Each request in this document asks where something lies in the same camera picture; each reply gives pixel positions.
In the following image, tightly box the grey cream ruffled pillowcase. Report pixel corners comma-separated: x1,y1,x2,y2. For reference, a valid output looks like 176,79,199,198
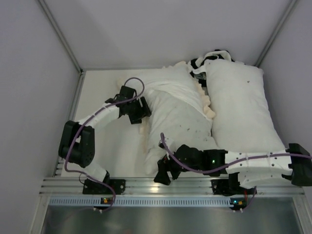
117,63,214,154

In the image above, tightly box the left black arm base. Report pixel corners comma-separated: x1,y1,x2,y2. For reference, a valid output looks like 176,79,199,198
82,179,126,195

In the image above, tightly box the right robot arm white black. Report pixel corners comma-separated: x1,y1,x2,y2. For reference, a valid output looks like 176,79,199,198
154,143,312,190

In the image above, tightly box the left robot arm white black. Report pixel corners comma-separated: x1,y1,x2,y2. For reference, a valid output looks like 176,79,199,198
58,85,151,183

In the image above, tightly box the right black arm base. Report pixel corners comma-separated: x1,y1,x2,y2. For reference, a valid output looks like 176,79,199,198
211,173,255,196

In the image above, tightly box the bare white pillow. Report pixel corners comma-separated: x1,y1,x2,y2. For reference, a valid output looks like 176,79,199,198
203,59,285,153

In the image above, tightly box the black white striped cloth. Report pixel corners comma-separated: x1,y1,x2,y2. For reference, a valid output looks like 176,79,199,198
187,49,235,83

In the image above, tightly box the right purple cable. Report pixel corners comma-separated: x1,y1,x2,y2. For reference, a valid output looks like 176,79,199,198
159,132,312,174

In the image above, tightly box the purple cable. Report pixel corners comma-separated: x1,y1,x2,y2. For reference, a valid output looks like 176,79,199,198
63,77,146,210
159,132,312,174

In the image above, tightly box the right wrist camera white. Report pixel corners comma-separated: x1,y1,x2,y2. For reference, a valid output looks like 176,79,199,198
158,137,176,151

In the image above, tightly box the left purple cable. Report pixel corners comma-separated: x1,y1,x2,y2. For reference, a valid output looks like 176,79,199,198
63,77,146,210

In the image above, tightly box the aluminium mounting rail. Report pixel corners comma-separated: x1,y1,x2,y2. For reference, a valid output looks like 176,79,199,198
39,177,304,197

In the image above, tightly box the slotted grey cable duct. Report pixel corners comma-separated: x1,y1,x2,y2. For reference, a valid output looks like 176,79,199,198
49,196,246,207

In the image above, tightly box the left aluminium frame post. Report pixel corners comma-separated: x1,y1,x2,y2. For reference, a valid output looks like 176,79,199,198
37,0,83,75

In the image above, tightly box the aluminium frame post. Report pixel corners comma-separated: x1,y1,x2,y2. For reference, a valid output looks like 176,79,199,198
254,0,300,67
37,0,83,75

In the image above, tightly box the right aluminium frame post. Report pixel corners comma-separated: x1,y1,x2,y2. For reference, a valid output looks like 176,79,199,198
254,0,300,67

